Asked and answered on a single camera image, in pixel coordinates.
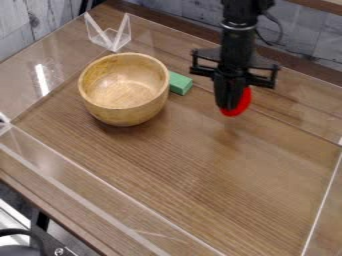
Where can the clear acrylic tray wall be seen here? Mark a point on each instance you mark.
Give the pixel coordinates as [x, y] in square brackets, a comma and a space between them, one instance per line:
[186, 186]

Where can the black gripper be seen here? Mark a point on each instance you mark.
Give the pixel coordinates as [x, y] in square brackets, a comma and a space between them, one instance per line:
[259, 72]

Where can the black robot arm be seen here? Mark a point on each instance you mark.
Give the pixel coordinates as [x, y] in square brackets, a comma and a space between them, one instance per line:
[241, 14]

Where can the wooden bowl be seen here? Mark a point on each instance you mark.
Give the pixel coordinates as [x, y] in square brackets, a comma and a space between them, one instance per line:
[125, 88]

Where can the green rectangular block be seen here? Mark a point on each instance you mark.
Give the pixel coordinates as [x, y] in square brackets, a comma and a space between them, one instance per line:
[181, 83]

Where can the black table leg bracket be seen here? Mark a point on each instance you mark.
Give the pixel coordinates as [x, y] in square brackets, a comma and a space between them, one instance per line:
[54, 247]

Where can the clear acrylic corner bracket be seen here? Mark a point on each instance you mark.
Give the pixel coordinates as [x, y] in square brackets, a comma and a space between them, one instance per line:
[110, 38]

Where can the red plush fruit green stem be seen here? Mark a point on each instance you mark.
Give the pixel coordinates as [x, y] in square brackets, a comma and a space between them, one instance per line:
[242, 105]

